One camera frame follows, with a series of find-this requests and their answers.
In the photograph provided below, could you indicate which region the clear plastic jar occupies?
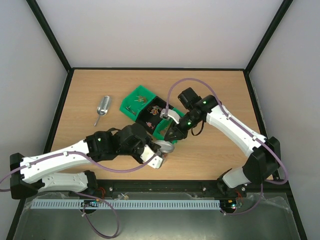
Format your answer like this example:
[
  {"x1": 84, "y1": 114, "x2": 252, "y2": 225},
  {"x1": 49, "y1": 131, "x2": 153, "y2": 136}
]
[{"x1": 160, "y1": 152, "x2": 169, "y2": 167}]

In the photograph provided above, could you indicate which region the slotted grey cable duct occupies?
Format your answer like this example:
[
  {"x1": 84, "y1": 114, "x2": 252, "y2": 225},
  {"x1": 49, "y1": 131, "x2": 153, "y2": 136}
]
[{"x1": 30, "y1": 199, "x2": 221, "y2": 210}]

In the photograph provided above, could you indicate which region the purple cable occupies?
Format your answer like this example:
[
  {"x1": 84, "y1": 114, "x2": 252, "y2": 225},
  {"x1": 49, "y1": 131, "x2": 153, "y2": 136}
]
[
  {"x1": 0, "y1": 149, "x2": 158, "y2": 237},
  {"x1": 166, "y1": 77, "x2": 289, "y2": 217}
]

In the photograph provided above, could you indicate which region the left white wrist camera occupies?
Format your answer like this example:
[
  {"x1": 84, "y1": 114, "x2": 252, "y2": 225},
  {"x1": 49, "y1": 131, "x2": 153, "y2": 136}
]
[{"x1": 140, "y1": 145, "x2": 164, "y2": 169}]

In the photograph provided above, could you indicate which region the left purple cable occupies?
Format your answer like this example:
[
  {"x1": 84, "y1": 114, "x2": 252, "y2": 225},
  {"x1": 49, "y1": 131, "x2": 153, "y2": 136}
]
[{"x1": 0, "y1": 149, "x2": 158, "y2": 237}]

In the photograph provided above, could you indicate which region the white jar lid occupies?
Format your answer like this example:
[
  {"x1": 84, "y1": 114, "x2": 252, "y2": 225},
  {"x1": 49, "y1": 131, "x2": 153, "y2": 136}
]
[{"x1": 154, "y1": 140, "x2": 175, "y2": 154}]

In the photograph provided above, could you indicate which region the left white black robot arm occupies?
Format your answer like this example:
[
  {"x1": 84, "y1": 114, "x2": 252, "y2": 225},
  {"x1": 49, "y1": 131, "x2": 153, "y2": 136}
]
[{"x1": 9, "y1": 123, "x2": 163, "y2": 200}]

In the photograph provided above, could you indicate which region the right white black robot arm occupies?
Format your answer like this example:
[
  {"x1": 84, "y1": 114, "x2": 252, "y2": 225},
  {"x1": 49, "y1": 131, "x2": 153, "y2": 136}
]
[{"x1": 160, "y1": 87, "x2": 281, "y2": 196}]

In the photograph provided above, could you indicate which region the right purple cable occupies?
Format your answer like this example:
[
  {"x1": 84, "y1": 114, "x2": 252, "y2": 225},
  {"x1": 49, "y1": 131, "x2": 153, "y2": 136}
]
[{"x1": 166, "y1": 77, "x2": 289, "y2": 217}]

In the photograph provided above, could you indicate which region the metal scoop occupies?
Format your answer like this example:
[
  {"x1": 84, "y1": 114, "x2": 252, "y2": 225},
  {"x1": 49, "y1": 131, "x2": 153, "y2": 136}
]
[{"x1": 94, "y1": 95, "x2": 111, "y2": 127}]

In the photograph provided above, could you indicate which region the black aluminium frame rail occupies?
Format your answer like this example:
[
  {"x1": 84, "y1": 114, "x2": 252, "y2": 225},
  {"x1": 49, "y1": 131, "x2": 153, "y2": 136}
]
[{"x1": 24, "y1": 178, "x2": 291, "y2": 198}]

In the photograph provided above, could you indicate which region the green bin of gummy candies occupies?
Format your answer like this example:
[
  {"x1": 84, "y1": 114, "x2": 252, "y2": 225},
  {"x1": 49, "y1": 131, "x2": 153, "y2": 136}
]
[{"x1": 152, "y1": 118, "x2": 173, "y2": 141}]

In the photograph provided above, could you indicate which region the black bin of lollipops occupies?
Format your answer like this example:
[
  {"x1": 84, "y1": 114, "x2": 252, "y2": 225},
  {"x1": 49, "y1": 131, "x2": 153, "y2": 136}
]
[{"x1": 135, "y1": 96, "x2": 167, "y2": 135}]

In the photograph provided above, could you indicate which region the green bin of mixed candies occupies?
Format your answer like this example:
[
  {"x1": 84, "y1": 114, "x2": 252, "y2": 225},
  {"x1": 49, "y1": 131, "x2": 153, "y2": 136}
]
[{"x1": 119, "y1": 85, "x2": 156, "y2": 122}]

